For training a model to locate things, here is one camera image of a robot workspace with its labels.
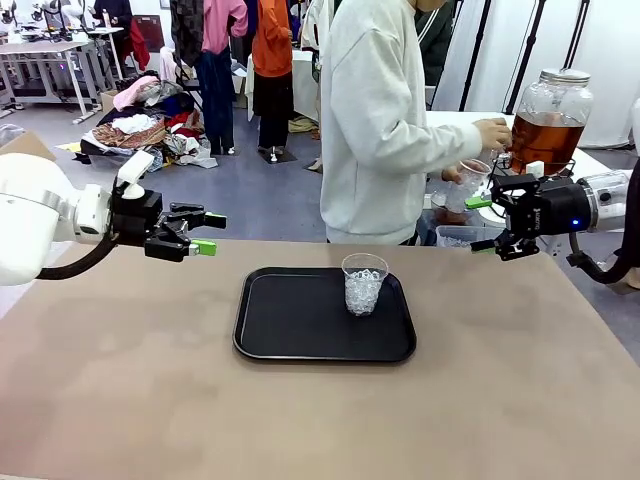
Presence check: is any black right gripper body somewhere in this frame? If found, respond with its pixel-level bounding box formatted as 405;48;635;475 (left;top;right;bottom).
507;173;592;241

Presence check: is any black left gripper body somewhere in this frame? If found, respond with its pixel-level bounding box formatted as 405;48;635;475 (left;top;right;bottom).
110;188;166;250

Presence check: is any tall clear iced cup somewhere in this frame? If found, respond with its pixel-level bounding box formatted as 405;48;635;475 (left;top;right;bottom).
444;158;494;214

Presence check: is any person's right forearm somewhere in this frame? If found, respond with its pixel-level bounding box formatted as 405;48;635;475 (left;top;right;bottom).
399;119;485;174

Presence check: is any glass dispenser with brown drink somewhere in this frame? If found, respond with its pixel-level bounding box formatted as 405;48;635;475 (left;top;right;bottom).
509;68;595;176

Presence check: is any short clear iced cup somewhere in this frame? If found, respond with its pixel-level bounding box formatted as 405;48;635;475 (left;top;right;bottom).
341;252;390;318

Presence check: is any person's right hand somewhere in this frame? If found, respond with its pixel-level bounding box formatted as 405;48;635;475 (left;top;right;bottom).
472;117;514;151

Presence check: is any clear tub of ice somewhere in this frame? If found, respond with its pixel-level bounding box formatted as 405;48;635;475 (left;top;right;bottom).
434;224;501;251

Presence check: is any pile of mixed clothes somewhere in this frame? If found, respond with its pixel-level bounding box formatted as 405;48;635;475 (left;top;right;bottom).
79;74;220;171

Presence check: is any large cardboard box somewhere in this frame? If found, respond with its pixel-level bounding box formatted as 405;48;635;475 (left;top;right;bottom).
0;130;57;162

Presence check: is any person in pale sweatshirt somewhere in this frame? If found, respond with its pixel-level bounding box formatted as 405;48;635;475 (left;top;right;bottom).
319;0;484;246

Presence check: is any black plastic serving tray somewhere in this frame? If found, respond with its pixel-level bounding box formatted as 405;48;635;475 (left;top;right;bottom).
232;264;418;364

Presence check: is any black stand pole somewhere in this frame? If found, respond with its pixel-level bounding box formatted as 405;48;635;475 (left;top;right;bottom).
458;0;494;112
504;0;546;115
562;0;592;71

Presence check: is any person in dark green jacket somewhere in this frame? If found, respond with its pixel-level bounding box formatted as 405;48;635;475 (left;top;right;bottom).
413;0;454;111

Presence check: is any red garment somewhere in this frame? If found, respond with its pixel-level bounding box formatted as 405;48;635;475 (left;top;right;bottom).
128;33;151;71

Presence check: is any white draped table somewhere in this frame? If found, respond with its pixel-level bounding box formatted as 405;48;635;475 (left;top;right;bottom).
247;49;321;124

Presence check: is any dark patterned hanging garment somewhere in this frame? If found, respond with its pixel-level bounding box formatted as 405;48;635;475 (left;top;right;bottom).
169;0;205;69

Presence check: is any figure in orange top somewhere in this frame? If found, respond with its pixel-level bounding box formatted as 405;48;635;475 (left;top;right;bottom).
251;0;295;164

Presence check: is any small white desk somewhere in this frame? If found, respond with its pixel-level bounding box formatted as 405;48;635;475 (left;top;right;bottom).
82;25;126;84

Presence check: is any figure in pink top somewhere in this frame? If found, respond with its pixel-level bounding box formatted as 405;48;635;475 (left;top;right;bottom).
194;0;250;156

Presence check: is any long white workbench desk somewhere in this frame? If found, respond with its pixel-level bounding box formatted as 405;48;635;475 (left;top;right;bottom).
0;40;99;125

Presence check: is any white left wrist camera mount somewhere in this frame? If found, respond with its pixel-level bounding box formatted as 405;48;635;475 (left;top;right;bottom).
115;149;156;201

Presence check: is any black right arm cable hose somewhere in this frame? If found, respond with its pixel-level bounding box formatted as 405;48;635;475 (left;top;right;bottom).
566;154;640;286

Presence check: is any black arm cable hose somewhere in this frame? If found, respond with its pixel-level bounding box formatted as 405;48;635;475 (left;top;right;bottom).
37;233;120;282
566;154;640;286

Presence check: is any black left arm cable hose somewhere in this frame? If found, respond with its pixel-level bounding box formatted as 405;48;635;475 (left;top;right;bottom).
37;233;120;282

